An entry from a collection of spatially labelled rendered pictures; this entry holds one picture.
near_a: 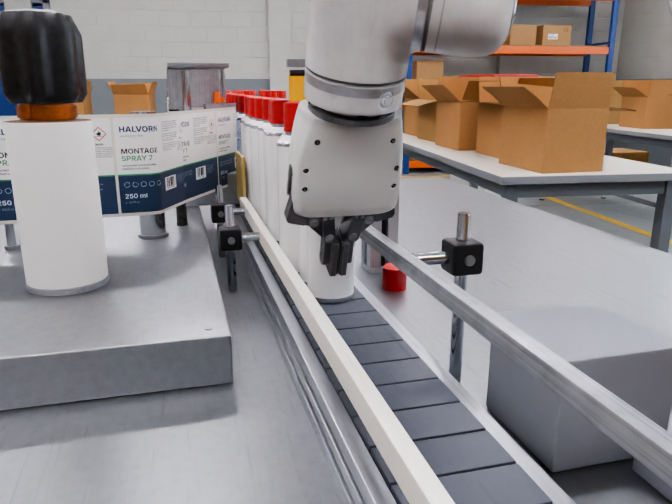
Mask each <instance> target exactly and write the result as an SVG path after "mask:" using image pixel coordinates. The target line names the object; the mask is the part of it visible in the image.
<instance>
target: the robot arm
mask: <svg viewBox="0 0 672 504"><path fill-rule="evenodd" d="M516 6H517V0H309V11H308V27H307V44H306V61H305V77H304V97H305V98H306V99H307V100H302V101H301V102H299V105H298V108H297V111H296V115H295V119H294V123H293V128H292V134H291V139H290V146H289V153H288V161H287V170H286V192H287V195H290V196H289V199H288V202H287V205H286V208H285V211H284V215H285V218H286V221H287V222H288V223H290V224H295V225H302V226H305V225H306V226H309V227H310V228H311V229H312V230H314V231H315V232H316V233H317V234H318V235H319V236H321V241H320V252H319V258H320V262H321V265H326V268H327V270H328V273H329V276H330V277H331V276H336V275H337V273H338V275H339V274H340V276H343V275H346V270H347V263H351V261H352V254H353V246H354V242H356V241H357V240H358V239H359V237H360V234H361V233H362V232H363V231H364V230H365V229H366V228H368V227H369V226H370V225H371V224H372V223H373V222H374V221H376V222H377V221H381V220H385V219H388V218H391V217H393V216H394V214H395V209H394V207H395V205H396V203H397V200H398V195H399V190H400V182H401V173H402V159H403V126H402V113H401V111H400V109H399V108H400V107H401V104H402V98H403V93H404V92H405V79H406V76H407V70H408V63H409V58H410V55H411V54H412V53H414V52H427V53H434V54H441V55H448V56H457V57H468V58H477V57H484V56H487V55H490V54H492V53H494V52H496V51H497V50H498V49H499V48H500V47H501V46H502V45H503V43H504V42H505V40H506V39H507V37H508V36H509V34H510V29H511V26H512V23H513V20H514V18H515V14H516V12H515V11H516ZM339 216H342V219H341V225H340V226H337V227H336V229H335V217H339Z"/></svg>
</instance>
